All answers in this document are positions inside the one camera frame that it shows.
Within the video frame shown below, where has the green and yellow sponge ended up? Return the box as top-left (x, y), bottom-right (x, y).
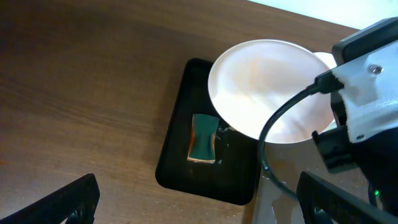
top-left (187, 114), bottom-right (220, 164)

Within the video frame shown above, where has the brown checkered serving tray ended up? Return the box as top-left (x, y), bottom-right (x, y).
top-left (251, 141), bottom-right (369, 224)

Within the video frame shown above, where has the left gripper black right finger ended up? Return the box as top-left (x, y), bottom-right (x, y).
top-left (297, 171), bottom-right (397, 224)

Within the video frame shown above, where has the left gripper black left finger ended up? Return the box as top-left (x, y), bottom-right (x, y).
top-left (1, 174), bottom-right (100, 224)

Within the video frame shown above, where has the small black tray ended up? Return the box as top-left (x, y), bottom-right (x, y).
top-left (155, 58), bottom-right (260, 205)

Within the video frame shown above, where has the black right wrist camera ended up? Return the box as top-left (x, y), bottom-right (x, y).
top-left (332, 17), bottom-right (397, 143)

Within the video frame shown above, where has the white plate with red stain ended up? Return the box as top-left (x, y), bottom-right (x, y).
top-left (208, 39), bottom-right (335, 144)

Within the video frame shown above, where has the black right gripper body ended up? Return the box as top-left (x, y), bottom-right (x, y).
top-left (312, 91), bottom-right (397, 215)

